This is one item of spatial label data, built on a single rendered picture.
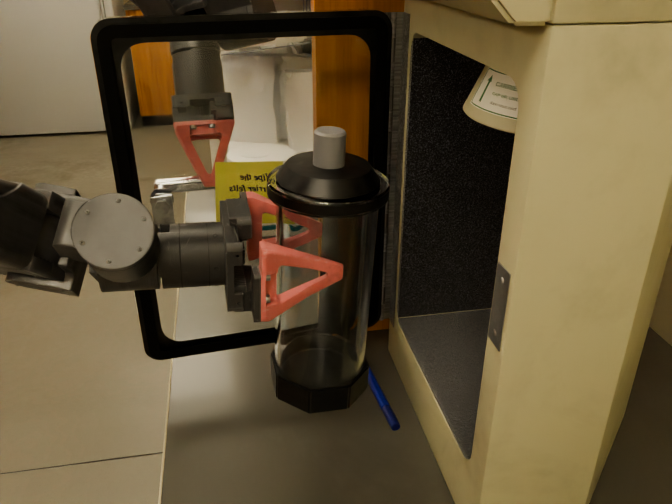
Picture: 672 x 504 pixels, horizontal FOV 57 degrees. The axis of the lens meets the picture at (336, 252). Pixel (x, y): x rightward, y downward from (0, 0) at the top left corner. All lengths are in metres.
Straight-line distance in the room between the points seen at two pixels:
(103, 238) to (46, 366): 2.17
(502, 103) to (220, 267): 0.27
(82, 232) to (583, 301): 0.38
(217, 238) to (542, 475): 0.36
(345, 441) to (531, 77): 0.47
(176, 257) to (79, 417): 1.83
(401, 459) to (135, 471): 1.45
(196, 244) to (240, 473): 0.29
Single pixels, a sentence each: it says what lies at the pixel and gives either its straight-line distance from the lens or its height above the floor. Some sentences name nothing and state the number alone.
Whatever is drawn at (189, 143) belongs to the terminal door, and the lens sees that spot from 0.68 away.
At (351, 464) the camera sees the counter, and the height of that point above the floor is 0.94.
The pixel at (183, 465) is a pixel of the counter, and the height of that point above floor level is 0.94.
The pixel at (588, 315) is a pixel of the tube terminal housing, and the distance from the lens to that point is 0.52.
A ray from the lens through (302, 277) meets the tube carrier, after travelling 0.54.
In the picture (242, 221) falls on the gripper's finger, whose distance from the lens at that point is 0.55.
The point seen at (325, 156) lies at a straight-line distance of 0.53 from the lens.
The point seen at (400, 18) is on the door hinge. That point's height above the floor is 1.38.
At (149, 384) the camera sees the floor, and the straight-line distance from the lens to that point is 2.40.
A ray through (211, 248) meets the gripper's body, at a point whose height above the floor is 1.22.
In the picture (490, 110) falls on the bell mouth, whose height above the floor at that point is 1.33.
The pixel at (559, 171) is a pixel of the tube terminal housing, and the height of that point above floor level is 1.32.
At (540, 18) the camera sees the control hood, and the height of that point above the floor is 1.41.
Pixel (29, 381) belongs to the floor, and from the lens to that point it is 2.58.
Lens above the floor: 1.46
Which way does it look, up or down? 27 degrees down
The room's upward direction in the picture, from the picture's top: straight up
